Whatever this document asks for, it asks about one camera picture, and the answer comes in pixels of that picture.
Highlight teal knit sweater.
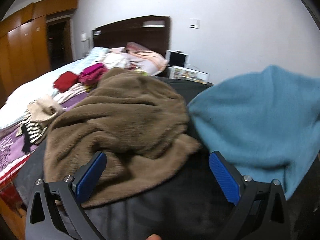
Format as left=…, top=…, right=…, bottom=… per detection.
left=188, top=66, right=319, bottom=199

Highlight purple patterned blanket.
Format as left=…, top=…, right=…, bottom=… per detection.
left=0, top=93, right=87, bottom=183

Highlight striped black white garment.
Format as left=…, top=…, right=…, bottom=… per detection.
left=15, top=110, right=47, bottom=153

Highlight beige garment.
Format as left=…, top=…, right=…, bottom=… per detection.
left=27, top=98, right=65, bottom=125

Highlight white bed sheet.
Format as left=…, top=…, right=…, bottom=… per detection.
left=1, top=56, right=96, bottom=129

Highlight brown fleece garment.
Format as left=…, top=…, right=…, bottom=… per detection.
left=43, top=68, right=200, bottom=207

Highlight red folded garment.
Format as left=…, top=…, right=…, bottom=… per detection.
left=53, top=71, right=79, bottom=93

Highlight magenta garment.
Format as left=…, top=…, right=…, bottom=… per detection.
left=79, top=63, right=108, bottom=86

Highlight white crumpled garment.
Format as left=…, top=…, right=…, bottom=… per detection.
left=101, top=47, right=130, bottom=69

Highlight wooden wardrobe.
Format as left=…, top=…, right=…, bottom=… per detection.
left=1, top=0, right=78, bottom=106

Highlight white framed tablet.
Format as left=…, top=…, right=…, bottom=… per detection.
left=165, top=50, right=189, bottom=68

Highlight dark wooden headboard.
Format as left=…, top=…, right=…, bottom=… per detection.
left=92, top=15, right=171, bottom=56

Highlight bedside wall lamp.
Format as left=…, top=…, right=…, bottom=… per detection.
left=81, top=32, right=90, bottom=57

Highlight photo collage frame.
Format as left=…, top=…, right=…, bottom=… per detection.
left=169, top=66, right=209, bottom=84

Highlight white wall switch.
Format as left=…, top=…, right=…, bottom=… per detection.
left=189, top=18, right=201, bottom=29

